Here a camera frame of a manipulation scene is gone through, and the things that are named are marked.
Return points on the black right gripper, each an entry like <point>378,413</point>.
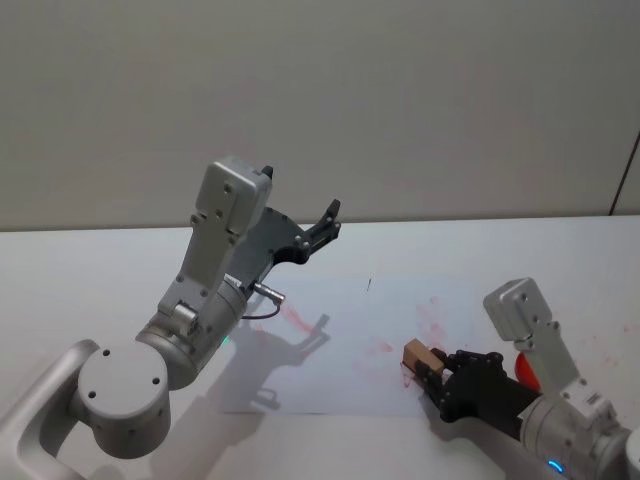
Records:
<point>480,390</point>

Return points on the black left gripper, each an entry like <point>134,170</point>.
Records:
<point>272,240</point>

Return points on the small wooden block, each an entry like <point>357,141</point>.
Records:
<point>419,356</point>

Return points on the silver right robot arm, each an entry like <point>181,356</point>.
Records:
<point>555,370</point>

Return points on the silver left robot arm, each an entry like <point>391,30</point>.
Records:
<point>125,385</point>

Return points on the white paper sheet red stains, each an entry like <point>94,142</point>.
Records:
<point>360,350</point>

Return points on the red rounded object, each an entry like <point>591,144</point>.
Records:
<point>526,372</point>

